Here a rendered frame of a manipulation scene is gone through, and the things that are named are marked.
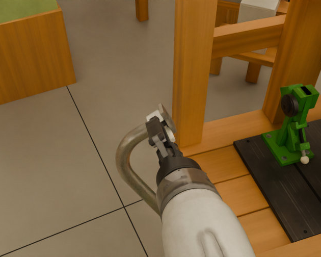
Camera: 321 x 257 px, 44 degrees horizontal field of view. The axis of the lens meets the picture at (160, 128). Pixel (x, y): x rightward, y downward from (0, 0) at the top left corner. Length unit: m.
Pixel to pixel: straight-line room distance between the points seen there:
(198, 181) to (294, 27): 0.90
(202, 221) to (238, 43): 0.96
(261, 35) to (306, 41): 0.14
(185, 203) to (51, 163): 2.16
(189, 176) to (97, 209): 1.83
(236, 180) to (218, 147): 0.16
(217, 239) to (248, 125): 1.15
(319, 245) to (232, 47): 0.67
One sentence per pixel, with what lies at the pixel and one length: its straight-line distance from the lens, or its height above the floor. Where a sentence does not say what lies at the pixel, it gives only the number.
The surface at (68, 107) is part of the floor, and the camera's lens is 2.96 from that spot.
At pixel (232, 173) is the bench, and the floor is 0.88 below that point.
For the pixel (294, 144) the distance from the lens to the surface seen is 1.42.
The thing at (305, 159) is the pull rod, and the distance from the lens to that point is 1.42.
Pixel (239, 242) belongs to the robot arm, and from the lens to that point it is 0.47.
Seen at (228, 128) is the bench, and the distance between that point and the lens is 1.56.
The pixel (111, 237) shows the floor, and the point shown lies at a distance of 2.28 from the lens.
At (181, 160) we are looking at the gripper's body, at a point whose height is 1.52.
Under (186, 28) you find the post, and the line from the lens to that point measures 1.13.
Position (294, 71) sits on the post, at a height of 1.14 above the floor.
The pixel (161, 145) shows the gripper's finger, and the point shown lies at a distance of 0.64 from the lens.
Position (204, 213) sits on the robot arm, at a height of 1.58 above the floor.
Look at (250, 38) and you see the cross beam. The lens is 1.38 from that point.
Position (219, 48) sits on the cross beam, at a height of 1.23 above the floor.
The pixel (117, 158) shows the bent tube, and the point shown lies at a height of 1.36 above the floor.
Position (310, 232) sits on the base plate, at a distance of 1.33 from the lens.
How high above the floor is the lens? 2.00
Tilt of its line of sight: 47 degrees down
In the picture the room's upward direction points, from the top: straight up
